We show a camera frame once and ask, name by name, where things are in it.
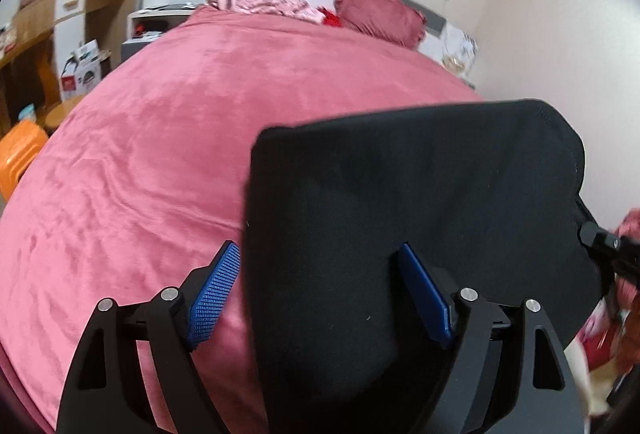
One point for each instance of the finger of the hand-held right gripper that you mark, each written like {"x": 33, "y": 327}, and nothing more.
{"x": 607, "y": 246}

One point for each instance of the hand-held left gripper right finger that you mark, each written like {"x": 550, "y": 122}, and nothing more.
{"x": 425, "y": 294}

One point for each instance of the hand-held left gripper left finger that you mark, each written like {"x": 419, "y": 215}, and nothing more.
{"x": 215, "y": 294}

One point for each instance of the black pants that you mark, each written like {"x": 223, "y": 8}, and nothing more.
{"x": 400, "y": 184}

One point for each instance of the pink fleece blanket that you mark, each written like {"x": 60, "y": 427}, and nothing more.
{"x": 175, "y": 139}

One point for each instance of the orange plastic stool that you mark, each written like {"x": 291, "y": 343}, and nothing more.
{"x": 20, "y": 159}

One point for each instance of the round wooden stool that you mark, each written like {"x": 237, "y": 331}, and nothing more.
{"x": 62, "y": 111}

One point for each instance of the white box with red label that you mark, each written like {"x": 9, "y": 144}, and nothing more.
{"x": 82, "y": 74}

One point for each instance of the jar with blue lid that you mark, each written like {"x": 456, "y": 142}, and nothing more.
{"x": 27, "y": 114}

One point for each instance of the red item in nightstand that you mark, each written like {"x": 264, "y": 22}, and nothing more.
{"x": 145, "y": 33}

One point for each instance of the grey and white nightstand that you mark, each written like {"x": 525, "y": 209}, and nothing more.
{"x": 150, "y": 26}

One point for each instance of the dark red ruffled pillow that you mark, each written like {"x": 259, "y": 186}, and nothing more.
{"x": 380, "y": 16}

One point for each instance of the small red cloth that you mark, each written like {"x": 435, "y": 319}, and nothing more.
{"x": 331, "y": 18}

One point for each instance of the pink floral cloth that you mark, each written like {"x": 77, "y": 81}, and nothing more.
{"x": 260, "y": 4}

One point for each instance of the wooden table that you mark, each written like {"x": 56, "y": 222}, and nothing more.
{"x": 25, "y": 64}

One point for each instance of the wooden desk with white drawer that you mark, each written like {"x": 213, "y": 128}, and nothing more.
{"x": 70, "y": 6}

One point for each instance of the white object by wall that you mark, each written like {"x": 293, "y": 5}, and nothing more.
{"x": 457, "y": 56}

